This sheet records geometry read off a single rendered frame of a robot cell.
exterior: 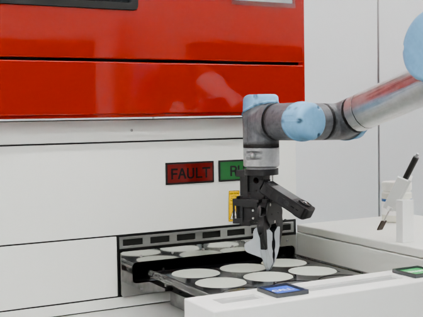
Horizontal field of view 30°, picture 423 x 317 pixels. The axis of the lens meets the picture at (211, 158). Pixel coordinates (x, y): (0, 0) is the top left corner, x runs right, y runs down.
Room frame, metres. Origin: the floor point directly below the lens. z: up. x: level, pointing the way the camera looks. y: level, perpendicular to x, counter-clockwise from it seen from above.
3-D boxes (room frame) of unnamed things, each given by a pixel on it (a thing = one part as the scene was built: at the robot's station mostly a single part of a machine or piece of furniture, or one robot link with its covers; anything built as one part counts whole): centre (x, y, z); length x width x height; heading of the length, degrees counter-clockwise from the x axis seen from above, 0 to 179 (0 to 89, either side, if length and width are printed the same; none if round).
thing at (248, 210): (1.64, -0.10, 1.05); 0.09 x 0.08 x 0.12; 59
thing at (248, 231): (1.75, 0.00, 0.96); 0.44 x 0.01 x 0.02; 118
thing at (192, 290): (1.48, 0.05, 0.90); 0.37 x 0.01 x 0.01; 28
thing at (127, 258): (1.75, 0.00, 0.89); 0.44 x 0.02 x 0.10; 118
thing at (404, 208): (1.59, -0.38, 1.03); 0.06 x 0.04 x 0.13; 28
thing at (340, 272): (1.57, -0.11, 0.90); 0.34 x 0.34 x 0.01; 28
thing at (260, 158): (1.64, -0.10, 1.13); 0.08 x 0.08 x 0.05
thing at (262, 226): (1.61, -0.11, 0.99); 0.05 x 0.02 x 0.09; 149
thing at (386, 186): (1.88, -0.44, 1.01); 0.07 x 0.07 x 0.10
